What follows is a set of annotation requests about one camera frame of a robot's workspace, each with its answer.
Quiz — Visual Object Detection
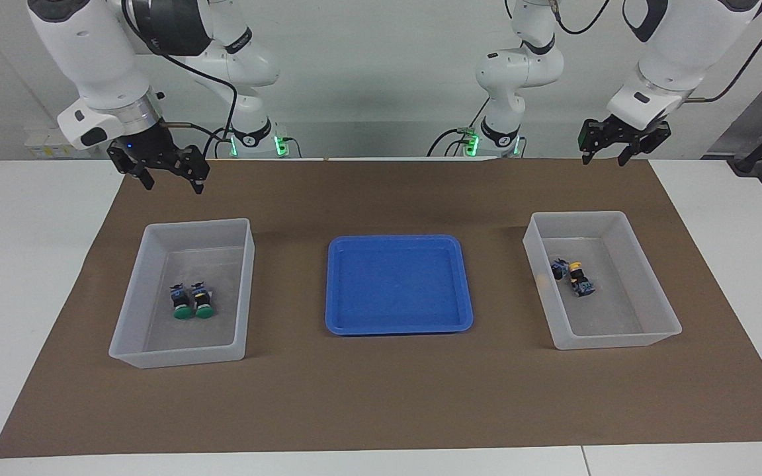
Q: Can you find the yellow push button switch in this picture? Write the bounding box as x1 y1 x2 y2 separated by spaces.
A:
537 257 571 289
567 262 597 298

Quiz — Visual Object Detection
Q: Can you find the green push button switch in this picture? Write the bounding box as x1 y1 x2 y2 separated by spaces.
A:
192 282 216 320
169 282 195 321

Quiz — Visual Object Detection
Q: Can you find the translucent white plastic box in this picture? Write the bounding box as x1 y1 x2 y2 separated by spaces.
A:
108 218 256 370
523 211 683 351

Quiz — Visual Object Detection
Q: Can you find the blue plastic tray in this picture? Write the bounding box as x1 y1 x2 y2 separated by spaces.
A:
325 234 475 337

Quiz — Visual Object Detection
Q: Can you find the brown table mat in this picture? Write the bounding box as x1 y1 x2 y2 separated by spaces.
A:
0 157 762 459

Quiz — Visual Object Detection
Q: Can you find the white wall socket strip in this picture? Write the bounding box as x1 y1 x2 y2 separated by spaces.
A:
23 130 112 160

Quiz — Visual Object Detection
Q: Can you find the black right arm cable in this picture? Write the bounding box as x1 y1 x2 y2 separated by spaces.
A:
119 0 240 159

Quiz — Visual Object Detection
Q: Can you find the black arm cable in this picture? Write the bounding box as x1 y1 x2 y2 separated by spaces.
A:
119 0 240 159
552 0 762 104

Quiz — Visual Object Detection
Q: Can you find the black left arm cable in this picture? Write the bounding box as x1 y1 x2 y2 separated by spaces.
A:
552 0 762 104

